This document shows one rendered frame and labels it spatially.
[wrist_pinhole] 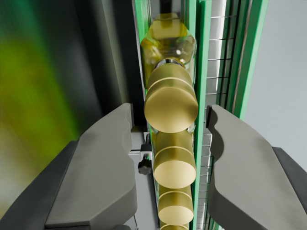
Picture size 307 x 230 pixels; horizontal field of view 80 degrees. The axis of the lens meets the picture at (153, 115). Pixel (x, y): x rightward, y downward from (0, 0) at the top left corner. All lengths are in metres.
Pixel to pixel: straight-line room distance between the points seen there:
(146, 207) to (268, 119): 0.50
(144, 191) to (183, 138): 0.51
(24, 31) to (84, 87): 0.11
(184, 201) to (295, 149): 0.67
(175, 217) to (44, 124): 0.15
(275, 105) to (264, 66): 0.14
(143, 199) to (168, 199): 0.51
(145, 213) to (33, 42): 0.67
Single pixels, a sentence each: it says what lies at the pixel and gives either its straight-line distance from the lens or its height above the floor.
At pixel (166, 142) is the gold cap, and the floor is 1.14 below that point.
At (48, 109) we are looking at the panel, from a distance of 0.21.
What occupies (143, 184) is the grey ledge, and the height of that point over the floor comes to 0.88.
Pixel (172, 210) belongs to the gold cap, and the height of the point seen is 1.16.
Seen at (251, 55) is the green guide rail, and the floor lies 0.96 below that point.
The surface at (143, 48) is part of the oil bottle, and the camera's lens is 0.19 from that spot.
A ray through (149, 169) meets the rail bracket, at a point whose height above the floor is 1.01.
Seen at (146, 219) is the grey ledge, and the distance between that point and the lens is 0.80.
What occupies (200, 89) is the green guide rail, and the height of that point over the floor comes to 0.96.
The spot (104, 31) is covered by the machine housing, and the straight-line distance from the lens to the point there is 0.51.
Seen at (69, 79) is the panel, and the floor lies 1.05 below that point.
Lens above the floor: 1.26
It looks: 58 degrees down
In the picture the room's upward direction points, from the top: 174 degrees counter-clockwise
